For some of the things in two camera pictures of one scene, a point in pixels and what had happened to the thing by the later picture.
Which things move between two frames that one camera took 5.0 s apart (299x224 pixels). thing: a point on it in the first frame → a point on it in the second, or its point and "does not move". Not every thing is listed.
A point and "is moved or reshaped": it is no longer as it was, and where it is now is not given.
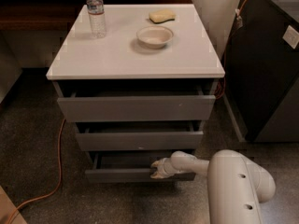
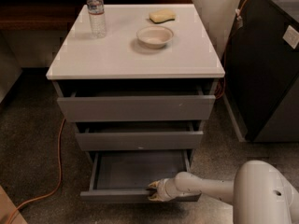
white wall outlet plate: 291,36 does not move
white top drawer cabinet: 142,91 does not move
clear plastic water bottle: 96,12 does not move
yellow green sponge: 162,15 does not move
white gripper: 163,168 → 163,189
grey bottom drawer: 128,166 is moved or reshaped
